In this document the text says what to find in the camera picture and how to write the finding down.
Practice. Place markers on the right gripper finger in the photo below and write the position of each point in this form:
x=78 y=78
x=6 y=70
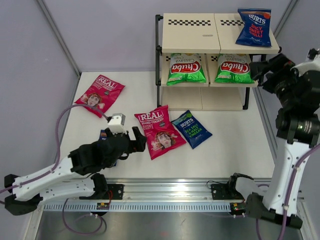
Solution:
x=266 y=80
x=258 y=69

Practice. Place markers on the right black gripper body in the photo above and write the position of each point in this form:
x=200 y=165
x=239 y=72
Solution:
x=268 y=75

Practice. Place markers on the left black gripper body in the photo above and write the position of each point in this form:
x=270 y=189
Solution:
x=130 y=142

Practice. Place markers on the blue Burts chilli bag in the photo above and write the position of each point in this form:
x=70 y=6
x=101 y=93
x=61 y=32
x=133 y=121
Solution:
x=102 y=137
x=256 y=30

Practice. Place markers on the green Chuba bag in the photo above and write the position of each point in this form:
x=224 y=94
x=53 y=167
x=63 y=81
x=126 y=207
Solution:
x=185 y=68
x=233 y=69

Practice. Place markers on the blue Burts sea salt bag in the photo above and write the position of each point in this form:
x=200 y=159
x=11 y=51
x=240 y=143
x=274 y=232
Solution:
x=192 y=130

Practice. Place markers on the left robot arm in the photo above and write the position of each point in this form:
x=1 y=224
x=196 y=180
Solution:
x=75 y=176

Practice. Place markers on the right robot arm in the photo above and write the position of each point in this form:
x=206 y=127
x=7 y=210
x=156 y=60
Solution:
x=297 y=87

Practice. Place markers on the pink Real chips bag centre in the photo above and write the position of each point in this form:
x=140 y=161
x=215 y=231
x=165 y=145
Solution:
x=159 y=131

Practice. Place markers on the pink real chips bag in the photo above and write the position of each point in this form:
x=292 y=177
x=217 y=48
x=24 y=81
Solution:
x=101 y=95
x=159 y=131

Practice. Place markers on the pink Real chips bag far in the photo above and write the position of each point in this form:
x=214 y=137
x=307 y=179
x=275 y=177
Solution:
x=101 y=95

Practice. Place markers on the beige three-tier shelf rack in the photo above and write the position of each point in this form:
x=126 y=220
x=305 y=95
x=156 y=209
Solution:
x=206 y=34

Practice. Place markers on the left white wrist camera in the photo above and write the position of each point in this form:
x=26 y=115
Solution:
x=117 y=123

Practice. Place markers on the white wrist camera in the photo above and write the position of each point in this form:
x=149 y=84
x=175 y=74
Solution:
x=312 y=63
x=117 y=123

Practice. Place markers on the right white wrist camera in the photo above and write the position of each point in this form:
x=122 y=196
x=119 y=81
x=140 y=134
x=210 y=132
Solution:
x=312 y=63

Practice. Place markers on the aluminium mounting rail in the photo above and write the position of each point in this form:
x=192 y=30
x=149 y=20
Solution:
x=162 y=192

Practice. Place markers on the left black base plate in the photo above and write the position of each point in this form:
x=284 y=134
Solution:
x=115 y=191

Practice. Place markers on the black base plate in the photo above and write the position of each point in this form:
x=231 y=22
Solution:
x=115 y=191
x=224 y=192

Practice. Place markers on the white slotted cable duct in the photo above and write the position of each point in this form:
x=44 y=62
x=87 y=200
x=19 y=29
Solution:
x=148 y=207

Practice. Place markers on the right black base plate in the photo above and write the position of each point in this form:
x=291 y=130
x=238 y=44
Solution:
x=224 y=192

